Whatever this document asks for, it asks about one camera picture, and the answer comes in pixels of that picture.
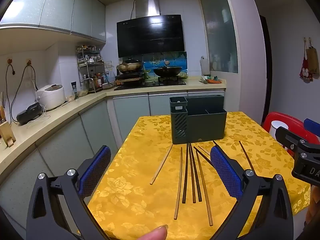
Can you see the pale cream chopstick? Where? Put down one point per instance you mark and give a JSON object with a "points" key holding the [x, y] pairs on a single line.
{"points": [[204, 150]]}

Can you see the black countertop appliance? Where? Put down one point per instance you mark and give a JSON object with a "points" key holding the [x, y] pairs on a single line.
{"points": [[28, 113]]}

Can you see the person's right hand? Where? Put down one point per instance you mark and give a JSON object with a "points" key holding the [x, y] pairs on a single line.
{"points": [[315, 205]]}

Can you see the wooden stand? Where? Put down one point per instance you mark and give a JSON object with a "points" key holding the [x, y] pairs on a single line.
{"points": [[7, 133]]}

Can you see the dark sauce bottle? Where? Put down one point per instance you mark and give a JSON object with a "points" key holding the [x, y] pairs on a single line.
{"points": [[93, 80]]}

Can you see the black portable stove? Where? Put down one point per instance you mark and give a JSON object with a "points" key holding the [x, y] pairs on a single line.
{"points": [[130, 78]]}

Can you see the black wok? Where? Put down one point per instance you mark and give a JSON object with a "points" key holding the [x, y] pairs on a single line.
{"points": [[167, 71]]}

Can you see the frosted glass window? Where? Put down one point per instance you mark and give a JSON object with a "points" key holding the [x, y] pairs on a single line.
{"points": [[220, 30]]}

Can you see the orange dish cloth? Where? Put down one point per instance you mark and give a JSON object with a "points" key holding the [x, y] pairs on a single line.
{"points": [[214, 81]]}

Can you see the black capped seasoning bottle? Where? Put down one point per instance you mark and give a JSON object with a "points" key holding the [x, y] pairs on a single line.
{"points": [[74, 91]]}

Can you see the grey wall cabinet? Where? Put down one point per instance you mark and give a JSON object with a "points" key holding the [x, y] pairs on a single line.
{"points": [[57, 7]]}

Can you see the amber brown wooden chopstick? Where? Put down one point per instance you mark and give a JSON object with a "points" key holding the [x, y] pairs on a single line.
{"points": [[203, 187]]}

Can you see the metal spice rack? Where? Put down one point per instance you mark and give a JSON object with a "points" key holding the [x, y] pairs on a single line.
{"points": [[90, 62]]}

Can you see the dark speckled wooden chopstick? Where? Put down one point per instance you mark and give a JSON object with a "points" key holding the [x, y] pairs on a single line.
{"points": [[197, 177], [185, 175]]}

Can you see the beige kitchen countertop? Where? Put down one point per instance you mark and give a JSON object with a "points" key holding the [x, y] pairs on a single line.
{"points": [[75, 105]]}

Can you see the black chopstick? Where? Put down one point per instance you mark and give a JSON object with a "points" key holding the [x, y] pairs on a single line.
{"points": [[202, 155]]}

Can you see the light wooden chopstick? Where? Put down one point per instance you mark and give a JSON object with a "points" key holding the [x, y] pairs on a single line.
{"points": [[178, 182], [161, 165]]}

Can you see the white plastic bottle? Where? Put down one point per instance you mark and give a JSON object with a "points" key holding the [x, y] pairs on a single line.
{"points": [[205, 66]]}

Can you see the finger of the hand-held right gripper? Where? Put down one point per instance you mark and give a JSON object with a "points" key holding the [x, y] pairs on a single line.
{"points": [[312, 126], [287, 138]]}

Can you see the reddish brown wooden chopstick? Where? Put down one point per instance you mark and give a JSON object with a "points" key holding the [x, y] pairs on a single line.
{"points": [[192, 175]]}

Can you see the red label sauce bottle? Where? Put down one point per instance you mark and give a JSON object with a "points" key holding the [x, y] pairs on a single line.
{"points": [[99, 80]]}

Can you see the black gas stove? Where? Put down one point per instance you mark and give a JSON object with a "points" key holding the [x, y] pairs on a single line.
{"points": [[160, 85]]}

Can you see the yellow floral tablecloth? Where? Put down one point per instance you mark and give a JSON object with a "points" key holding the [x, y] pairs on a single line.
{"points": [[140, 175]]}

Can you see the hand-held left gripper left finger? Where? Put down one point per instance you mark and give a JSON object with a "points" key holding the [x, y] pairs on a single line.
{"points": [[96, 172]]}

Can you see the dark green utensil holder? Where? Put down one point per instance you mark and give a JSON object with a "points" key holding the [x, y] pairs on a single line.
{"points": [[205, 127]]}

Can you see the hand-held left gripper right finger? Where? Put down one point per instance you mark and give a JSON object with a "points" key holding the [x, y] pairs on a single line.
{"points": [[225, 172]]}

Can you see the white rice cooker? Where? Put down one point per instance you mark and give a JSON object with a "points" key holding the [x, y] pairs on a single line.
{"points": [[51, 96]]}

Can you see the red plastic stool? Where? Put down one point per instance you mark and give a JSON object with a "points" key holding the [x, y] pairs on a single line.
{"points": [[295, 123]]}

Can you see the black range hood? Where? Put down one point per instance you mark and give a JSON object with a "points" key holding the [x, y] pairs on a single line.
{"points": [[150, 35]]}

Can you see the person's left hand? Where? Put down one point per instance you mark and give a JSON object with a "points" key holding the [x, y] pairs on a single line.
{"points": [[156, 233]]}

